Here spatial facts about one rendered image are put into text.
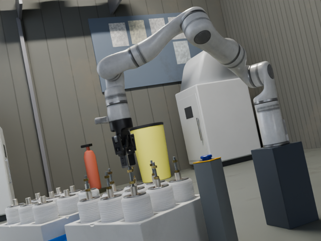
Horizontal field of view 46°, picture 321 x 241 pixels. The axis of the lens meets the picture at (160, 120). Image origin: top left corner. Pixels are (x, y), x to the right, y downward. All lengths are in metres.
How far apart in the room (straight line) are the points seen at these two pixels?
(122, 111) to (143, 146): 2.90
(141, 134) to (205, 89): 0.86
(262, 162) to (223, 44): 0.50
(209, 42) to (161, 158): 2.98
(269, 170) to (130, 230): 0.59
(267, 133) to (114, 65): 0.65
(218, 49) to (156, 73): 3.59
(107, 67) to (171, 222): 0.54
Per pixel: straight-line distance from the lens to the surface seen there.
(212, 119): 4.19
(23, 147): 4.44
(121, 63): 1.23
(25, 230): 1.71
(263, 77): 1.51
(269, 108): 1.51
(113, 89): 1.24
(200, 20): 1.20
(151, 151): 4.10
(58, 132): 4.48
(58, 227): 1.65
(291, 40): 4.51
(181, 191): 1.40
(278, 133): 1.51
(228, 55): 1.33
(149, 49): 1.23
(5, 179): 3.66
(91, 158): 4.13
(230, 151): 4.27
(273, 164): 1.48
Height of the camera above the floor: 0.40
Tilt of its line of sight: 3 degrees up
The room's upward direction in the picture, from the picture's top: 12 degrees counter-clockwise
